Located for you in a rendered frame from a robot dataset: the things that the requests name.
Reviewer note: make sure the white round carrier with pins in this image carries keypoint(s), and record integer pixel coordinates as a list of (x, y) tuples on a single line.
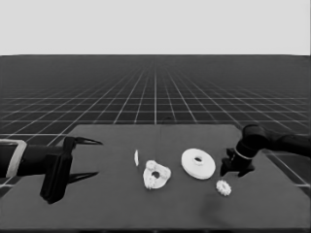
[(161, 183)]

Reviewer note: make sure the large thick white disc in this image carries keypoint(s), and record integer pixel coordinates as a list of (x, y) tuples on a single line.
[(194, 170)]

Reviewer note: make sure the small white gear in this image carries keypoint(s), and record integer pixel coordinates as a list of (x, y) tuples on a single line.
[(227, 190), (148, 166), (147, 185), (167, 174)]

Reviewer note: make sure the small thin white T-shaped piece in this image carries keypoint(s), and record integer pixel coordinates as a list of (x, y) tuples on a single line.
[(136, 158)]

